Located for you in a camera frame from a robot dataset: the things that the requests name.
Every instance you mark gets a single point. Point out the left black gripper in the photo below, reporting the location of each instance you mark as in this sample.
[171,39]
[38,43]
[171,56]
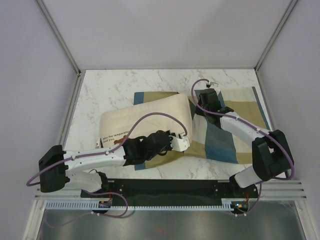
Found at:
[168,147]

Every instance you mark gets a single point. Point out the blue beige checked pillowcase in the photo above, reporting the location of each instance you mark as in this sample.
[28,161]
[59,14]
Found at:
[230,143]

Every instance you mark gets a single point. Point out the cream bear print pillow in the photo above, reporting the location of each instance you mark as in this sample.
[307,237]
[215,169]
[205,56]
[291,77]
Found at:
[116,124]

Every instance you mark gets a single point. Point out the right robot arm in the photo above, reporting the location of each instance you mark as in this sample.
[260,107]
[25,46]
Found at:
[271,155]

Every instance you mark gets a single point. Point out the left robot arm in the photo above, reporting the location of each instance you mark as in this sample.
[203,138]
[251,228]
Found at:
[60,169]

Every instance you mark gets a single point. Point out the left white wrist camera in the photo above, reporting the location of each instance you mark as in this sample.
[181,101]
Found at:
[179,144]

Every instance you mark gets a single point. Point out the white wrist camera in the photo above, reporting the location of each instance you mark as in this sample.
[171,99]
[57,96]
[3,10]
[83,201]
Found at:
[179,144]
[210,84]

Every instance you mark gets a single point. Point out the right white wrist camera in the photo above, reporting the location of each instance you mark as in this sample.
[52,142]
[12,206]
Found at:
[210,84]

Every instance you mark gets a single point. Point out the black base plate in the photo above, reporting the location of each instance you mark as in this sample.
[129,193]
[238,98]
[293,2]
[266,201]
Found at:
[179,192]

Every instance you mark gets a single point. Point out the white slotted cable duct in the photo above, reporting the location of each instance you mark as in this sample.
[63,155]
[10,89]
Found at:
[99,205]

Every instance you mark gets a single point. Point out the right aluminium frame post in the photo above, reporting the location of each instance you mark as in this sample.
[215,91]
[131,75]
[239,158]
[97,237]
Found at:
[277,31]

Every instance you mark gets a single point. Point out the aluminium frame post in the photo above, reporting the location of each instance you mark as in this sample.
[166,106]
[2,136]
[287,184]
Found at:
[277,31]
[57,34]

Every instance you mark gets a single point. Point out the left aluminium frame post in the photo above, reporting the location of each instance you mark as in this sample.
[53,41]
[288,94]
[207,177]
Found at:
[57,34]

